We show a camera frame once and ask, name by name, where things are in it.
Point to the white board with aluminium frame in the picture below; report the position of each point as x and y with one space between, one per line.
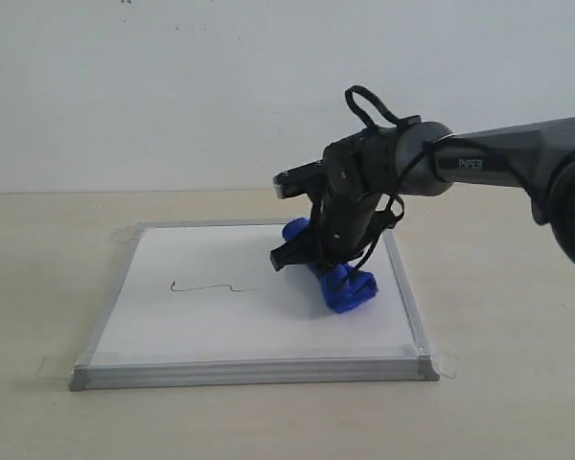
198 303

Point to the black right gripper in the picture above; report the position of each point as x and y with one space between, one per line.
359 171

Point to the clear tape front right corner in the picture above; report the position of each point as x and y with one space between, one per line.
446 365

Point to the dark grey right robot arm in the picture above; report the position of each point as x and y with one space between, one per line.
417 158

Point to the blue cloth eraser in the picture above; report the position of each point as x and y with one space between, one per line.
342 287

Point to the clear tape front left corner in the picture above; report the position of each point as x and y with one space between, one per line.
57 367

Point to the clear tape corner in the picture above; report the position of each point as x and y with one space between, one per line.
125 234
57 367
446 365

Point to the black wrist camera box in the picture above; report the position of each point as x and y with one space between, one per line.
309 179

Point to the clear tape back left corner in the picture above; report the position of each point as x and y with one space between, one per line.
125 234

